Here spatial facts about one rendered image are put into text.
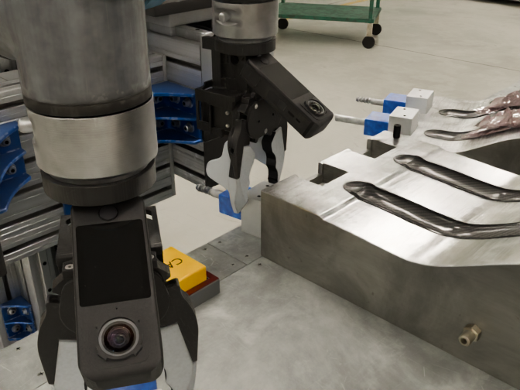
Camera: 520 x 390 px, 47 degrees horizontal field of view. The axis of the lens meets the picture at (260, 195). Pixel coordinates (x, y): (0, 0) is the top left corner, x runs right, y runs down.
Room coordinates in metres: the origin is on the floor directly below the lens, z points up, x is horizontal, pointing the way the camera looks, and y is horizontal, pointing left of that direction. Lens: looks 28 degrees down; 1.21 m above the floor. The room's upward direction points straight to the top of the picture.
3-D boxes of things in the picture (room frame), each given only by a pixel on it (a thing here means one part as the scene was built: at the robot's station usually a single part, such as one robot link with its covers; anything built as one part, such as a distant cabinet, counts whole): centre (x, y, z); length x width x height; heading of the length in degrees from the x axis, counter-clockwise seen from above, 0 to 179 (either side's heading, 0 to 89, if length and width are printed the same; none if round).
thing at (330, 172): (0.66, -0.07, 0.87); 0.05 x 0.05 x 0.04; 47
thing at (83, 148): (0.35, 0.11, 1.07); 0.08 x 0.08 x 0.05
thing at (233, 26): (0.70, 0.02, 1.07); 0.08 x 0.08 x 0.05
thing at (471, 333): (0.43, -0.19, 0.84); 0.02 x 0.01 x 0.02; 137
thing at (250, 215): (0.72, 0.03, 0.83); 0.13 x 0.05 x 0.05; 55
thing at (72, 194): (0.36, 0.10, 0.99); 0.09 x 0.08 x 0.12; 13
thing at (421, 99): (1.02, -0.23, 0.86); 0.13 x 0.05 x 0.05; 64
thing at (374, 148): (0.74, -0.15, 0.87); 0.05 x 0.05 x 0.04; 47
